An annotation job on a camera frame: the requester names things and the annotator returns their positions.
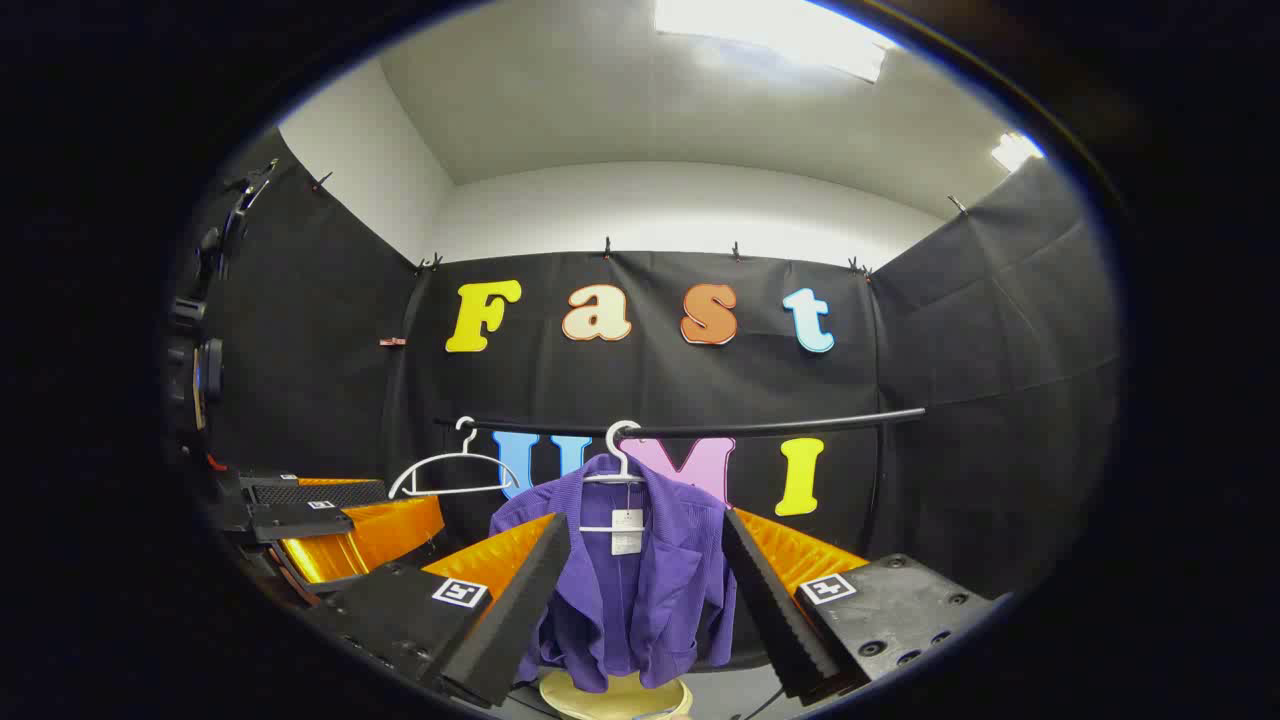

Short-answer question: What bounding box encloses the row of black backdrop clips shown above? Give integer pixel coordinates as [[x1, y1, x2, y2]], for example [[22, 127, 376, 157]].
[[310, 172, 971, 277]]

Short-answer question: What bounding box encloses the white plastic hanger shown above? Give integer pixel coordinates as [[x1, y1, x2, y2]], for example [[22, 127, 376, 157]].
[[388, 416, 523, 500], [578, 420, 651, 533]]

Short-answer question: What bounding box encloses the black clothes rail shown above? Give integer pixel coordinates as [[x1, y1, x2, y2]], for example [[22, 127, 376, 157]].
[[432, 405, 928, 439]]

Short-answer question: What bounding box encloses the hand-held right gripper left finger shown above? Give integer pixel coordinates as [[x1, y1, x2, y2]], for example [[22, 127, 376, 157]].
[[300, 512, 573, 709]]

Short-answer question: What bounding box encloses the black backdrop cloth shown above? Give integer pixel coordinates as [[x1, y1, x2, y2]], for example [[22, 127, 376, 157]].
[[185, 130, 1121, 621]]

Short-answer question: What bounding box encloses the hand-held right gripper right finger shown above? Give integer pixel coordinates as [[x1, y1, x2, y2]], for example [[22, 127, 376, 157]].
[[720, 507, 1006, 703]]

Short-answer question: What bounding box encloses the large ceiling light panel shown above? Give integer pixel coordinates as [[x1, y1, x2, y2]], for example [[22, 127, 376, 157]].
[[655, 0, 893, 83]]

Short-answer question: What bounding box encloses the small ceiling light panel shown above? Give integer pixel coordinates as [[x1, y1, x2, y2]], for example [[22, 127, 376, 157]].
[[991, 131, 1047, 174]]

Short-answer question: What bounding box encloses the cream laundry hamper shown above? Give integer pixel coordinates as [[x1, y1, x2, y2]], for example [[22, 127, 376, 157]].
[[538, 672, 693, 720]]

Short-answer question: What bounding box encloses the purple knit cardigan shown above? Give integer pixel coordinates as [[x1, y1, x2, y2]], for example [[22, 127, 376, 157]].
[[488, 453, 739, 694]]

